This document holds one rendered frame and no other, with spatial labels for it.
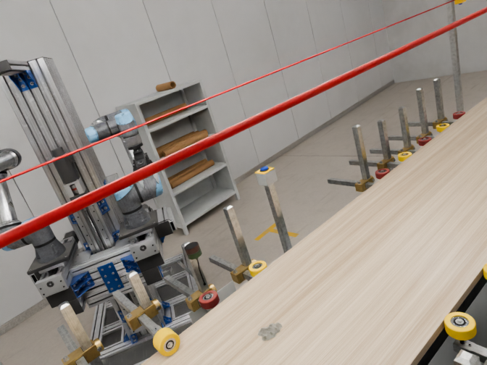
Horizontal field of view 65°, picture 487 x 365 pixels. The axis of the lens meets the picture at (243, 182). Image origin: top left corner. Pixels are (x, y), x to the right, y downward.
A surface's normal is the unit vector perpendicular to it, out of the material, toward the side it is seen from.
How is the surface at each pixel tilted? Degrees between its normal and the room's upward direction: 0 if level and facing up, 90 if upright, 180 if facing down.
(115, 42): 90
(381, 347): 0
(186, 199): 90
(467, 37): 90
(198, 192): 90
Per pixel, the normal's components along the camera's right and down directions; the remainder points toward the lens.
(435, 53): -0.68, 0.44
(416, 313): -0.29, -0.90
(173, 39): 0.68, 0.06
